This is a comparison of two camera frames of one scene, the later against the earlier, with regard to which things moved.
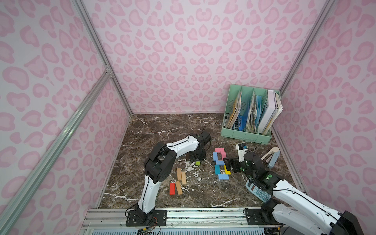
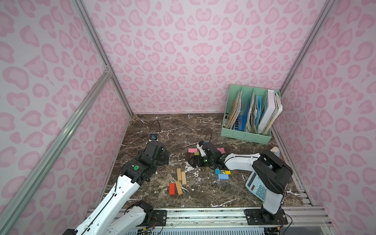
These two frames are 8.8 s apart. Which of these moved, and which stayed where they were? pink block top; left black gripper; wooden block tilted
Moved: left black gripper
Stayed: pink block top; wooden block tilted
